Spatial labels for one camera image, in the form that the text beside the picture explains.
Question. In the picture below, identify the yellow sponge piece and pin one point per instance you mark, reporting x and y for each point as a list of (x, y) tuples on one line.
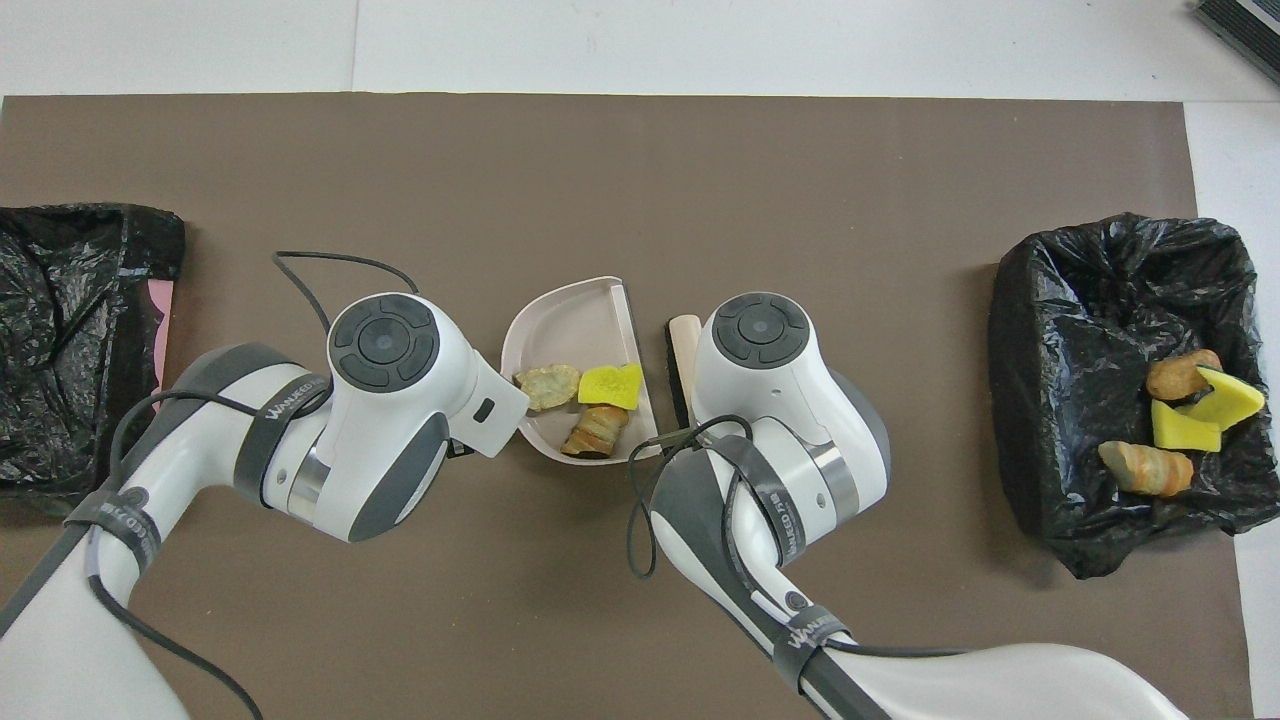
[(1232, 400), (1183, 428), (612, 385)]

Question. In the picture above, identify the beige hand brush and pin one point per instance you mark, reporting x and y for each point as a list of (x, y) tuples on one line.
[(685, 340)]

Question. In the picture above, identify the beige plastic dustpan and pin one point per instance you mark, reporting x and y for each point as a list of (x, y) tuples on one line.
[(570, 330)]

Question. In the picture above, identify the striped croissant piece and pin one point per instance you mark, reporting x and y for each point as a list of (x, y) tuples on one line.
[(1145, 468), (597, 432)]

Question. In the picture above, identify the pale bread piece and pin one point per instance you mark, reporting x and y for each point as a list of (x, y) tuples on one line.
[(548, 387)]

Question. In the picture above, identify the brown nugget piece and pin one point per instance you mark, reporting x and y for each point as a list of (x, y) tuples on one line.
[(1183, 375)]

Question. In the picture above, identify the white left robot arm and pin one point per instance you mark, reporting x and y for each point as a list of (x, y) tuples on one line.
[(390, 400)]

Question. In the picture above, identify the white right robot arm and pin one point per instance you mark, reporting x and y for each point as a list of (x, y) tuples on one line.
[(780, 400)]

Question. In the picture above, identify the black bag lined pink bin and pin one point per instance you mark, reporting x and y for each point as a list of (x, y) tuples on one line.
[(70, 400)]

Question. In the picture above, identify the brown table mat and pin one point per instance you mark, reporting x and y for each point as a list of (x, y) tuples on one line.
[(600, 150)]

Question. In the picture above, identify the dark ribbed device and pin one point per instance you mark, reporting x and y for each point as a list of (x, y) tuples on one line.
[(1245, 30)]

